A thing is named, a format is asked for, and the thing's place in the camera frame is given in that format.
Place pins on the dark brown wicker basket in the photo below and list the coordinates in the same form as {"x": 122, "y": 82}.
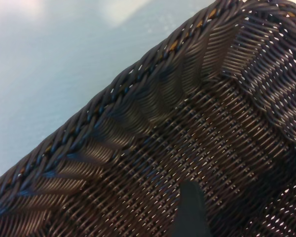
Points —
{"x": 192, "y": 118}

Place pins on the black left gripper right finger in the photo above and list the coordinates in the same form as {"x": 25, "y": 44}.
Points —
{"x": 197, "y": 217}

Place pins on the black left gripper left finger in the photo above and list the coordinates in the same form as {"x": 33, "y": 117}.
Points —
{"x": 183, "y": 217}

